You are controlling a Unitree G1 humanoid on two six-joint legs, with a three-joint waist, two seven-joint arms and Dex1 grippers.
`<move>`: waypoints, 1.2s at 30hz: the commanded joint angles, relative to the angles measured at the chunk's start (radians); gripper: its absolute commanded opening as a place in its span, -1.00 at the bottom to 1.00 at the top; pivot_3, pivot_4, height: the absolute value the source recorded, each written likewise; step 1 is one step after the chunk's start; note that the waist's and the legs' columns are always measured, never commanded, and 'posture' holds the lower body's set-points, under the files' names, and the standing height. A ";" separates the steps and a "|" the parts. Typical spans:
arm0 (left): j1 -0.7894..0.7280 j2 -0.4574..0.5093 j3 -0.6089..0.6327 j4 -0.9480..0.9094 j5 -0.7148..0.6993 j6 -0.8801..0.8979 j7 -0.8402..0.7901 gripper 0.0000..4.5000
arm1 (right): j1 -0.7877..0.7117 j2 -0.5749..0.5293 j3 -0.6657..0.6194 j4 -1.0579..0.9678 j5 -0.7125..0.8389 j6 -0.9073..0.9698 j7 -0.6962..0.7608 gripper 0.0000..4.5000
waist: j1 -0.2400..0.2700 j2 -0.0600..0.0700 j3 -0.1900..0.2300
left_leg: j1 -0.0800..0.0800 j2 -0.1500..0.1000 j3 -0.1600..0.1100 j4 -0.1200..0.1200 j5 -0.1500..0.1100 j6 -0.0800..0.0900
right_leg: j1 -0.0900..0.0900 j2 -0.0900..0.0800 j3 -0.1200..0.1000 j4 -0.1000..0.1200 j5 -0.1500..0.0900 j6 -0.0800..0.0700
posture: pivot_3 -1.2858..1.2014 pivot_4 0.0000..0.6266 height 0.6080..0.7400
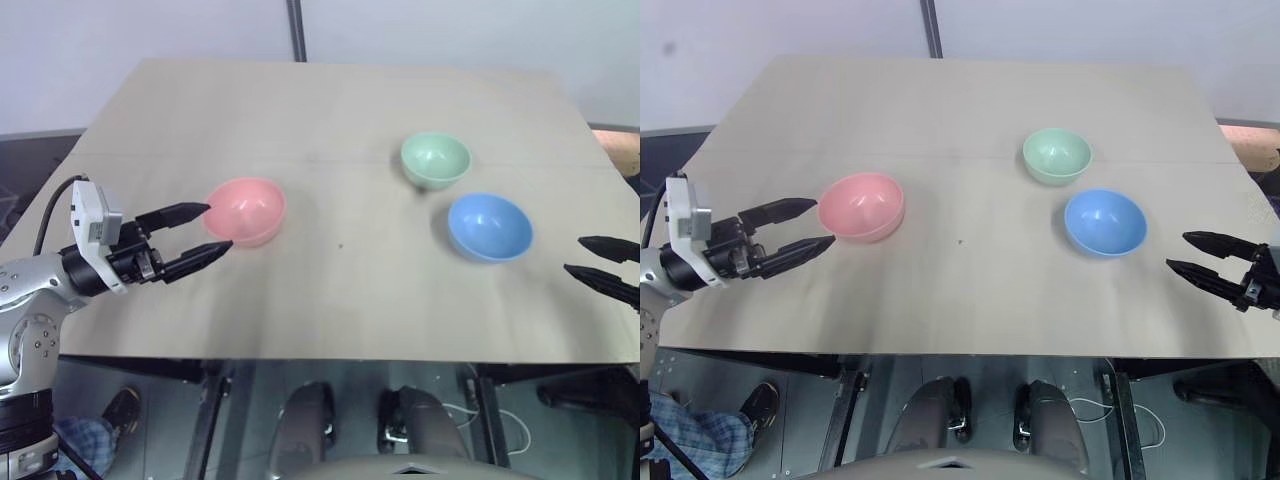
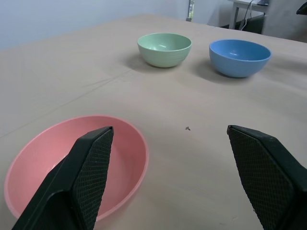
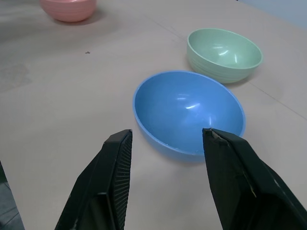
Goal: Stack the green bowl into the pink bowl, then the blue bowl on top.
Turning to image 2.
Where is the white cable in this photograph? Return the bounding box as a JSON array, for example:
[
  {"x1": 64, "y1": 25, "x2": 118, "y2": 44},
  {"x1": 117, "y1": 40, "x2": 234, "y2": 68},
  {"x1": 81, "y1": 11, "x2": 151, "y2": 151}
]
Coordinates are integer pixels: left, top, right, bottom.
[{"x1": 239, "y1": 0, "x2": 255, "y2": 31}]

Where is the blue bowl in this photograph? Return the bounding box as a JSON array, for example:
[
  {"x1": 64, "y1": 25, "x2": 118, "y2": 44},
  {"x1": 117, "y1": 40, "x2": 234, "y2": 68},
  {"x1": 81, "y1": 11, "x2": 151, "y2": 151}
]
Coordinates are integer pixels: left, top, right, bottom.
[{"x1": 208, "y1": 39, "x2": 272, "y2": 79}]

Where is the pink red bowl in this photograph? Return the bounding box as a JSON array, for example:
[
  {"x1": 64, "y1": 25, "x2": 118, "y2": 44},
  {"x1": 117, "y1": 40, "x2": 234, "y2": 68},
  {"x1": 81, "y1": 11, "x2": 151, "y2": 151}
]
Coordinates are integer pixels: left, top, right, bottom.
[{"x1": 4, "y1": 115, "x2": 150, "y2": 221}]

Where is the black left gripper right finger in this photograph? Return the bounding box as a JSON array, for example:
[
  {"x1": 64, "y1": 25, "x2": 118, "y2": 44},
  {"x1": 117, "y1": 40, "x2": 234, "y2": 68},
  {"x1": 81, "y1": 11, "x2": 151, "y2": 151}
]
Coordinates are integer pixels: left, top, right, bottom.
[{"x1": 226, "y1": 125, "x2": 307, "y2": 230}]

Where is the wall socket strip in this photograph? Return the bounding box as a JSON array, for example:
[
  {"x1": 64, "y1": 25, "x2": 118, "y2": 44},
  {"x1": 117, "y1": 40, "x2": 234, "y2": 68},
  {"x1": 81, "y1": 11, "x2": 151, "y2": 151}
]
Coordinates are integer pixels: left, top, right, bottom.
[{"x1": 186, "y1": 0, "x2": 195, "y2": 22}]

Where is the green bowl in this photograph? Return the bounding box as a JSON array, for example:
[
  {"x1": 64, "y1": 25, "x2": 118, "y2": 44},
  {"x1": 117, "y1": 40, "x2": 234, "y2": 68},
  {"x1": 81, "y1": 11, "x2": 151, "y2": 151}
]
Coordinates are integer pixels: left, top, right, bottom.
[{"x1": 137, "y1": 33, "x2": 192, "y2": 68}]

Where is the white side table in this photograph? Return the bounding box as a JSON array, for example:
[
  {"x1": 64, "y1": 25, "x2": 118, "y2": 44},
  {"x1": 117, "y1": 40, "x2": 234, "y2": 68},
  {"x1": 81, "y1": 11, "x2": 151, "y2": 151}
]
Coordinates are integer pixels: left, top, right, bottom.
[{"x1": 227, "y1": 0, "x2": 271, "y2": 31}]

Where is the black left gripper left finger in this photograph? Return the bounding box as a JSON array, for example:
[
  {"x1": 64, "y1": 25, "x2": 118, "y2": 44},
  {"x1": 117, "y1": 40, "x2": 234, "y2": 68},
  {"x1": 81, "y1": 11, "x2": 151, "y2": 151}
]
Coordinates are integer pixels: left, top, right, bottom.
[{"x1": 11, "y1": 126, "x2": 115, "y2": 230}]

